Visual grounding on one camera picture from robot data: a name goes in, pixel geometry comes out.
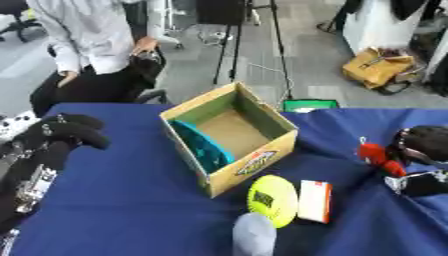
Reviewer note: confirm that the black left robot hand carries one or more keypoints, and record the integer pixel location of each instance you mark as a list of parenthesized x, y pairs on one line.
[(70, 131)]

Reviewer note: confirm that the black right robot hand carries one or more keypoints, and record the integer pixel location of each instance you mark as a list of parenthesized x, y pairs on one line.
[(429, 140)]

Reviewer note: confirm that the red toy with white tag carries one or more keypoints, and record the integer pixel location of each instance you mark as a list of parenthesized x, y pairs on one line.
[(379, 156)]

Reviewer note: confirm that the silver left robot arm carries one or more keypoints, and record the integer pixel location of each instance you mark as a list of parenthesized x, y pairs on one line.
[(34, 186)]

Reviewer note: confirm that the white and orange small box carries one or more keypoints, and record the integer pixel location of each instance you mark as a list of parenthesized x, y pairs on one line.
[(315, 201)]

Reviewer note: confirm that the tan cardboard box green inside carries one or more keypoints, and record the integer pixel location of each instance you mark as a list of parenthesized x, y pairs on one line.
[(245, 133)]

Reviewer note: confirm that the yellow bag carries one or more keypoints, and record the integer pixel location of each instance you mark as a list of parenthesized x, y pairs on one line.
[(376, 68)]

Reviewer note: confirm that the black office chair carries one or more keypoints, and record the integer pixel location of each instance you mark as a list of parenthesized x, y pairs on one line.
[(17, 16)]

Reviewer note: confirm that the teal flat packet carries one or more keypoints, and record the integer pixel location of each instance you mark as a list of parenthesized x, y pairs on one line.
[(201, 146)]

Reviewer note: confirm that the white stand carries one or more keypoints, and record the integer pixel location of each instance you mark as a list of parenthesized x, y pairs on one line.
[(160, 23)]

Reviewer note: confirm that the yellow round disc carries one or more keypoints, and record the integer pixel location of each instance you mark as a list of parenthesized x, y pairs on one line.
[(274, 200)]

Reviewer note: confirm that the black tripod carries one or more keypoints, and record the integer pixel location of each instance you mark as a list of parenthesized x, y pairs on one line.
[(233, 50)]

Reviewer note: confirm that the pale grey cylinder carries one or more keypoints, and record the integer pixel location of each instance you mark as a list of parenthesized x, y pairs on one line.
[(254, 236)]

